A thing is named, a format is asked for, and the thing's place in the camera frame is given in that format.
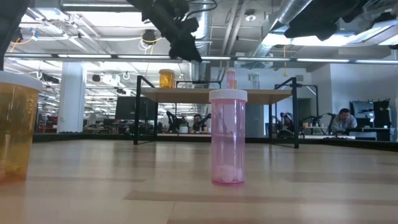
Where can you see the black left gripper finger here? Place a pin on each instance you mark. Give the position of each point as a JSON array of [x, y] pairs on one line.
[[185, 49]]

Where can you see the wide orange pill bottle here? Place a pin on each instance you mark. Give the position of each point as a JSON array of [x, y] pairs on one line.
[[167, 80], [17, 124]]

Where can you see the pink pill bottle white cap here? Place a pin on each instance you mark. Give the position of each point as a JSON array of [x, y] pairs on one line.
[[230, 79], [228, 140]]

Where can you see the clear pill bottle coloured pills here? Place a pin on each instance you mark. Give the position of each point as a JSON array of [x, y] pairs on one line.
[[254, 81]]

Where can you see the wooden shelf black metal legs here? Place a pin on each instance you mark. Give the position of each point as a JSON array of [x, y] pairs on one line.
[[186, 95]]

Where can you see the black ceiling-mounted device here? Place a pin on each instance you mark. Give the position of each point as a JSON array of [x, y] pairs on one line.
[[149, 36], [18, 34]]

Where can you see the rectangular ceiling light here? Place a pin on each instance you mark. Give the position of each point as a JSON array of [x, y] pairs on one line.
[[348, 40]]

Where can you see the overhead beam with light strips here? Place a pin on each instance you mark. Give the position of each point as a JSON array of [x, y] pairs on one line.
[[143, 57]]

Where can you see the yellow hanging tag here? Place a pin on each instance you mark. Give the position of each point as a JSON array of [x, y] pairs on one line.
[[285, 74]]

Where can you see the black background robot arms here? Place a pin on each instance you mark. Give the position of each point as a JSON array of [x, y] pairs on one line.
[[174, 119], [317, 118]]

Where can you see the person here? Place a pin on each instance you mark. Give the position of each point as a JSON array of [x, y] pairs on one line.
[[197, 119], [285, 119], [343, 119]]

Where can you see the large black monitor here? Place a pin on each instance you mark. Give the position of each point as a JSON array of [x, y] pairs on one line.
[[124, 107]]

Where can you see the black equipment rack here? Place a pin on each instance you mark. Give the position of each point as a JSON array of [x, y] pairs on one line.
[[381, 115]]

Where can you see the light wooden desk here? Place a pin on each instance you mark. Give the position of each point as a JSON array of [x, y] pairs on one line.
[[329, 137]]

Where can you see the white building column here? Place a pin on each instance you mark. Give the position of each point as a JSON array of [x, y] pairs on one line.
[[71, 99]]

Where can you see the silver corrugated ventilation duct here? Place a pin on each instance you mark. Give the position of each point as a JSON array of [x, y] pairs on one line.
[[205, 37]]

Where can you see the grey wall vent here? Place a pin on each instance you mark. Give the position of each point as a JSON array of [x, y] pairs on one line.
[[300, 78]]

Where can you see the black aluminium table frame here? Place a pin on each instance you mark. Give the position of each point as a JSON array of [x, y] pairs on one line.
[[93, 137]]

